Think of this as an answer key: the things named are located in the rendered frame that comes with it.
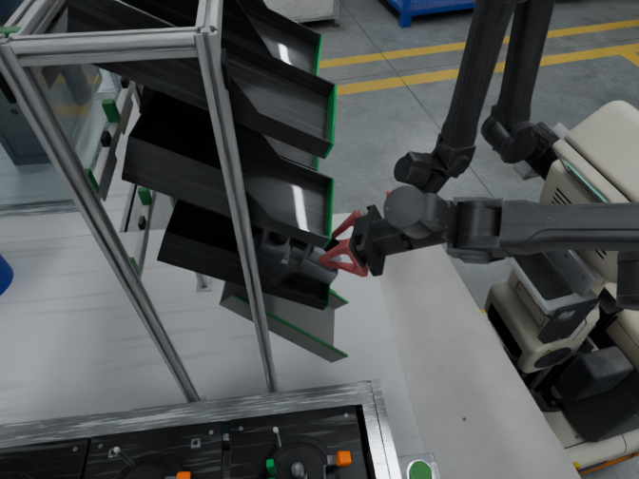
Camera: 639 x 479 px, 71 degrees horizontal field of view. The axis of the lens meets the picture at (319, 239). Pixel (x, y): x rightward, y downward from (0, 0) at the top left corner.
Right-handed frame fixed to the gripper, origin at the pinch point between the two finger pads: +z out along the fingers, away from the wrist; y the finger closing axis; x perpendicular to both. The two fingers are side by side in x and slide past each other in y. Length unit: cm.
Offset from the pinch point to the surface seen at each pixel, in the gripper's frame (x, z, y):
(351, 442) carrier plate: 32.1, 8.1, 16.1
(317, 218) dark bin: -7.8, -3.0, 1.8
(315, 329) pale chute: 19.9, 14.0, -1.3
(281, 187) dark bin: -13.3, 0.9, -0.5
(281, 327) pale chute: 10.3, 13.8, 5.6
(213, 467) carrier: 21.2, 28.4, 25.9
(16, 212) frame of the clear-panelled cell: -20, 106, -29
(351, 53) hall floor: 57, 94, -342
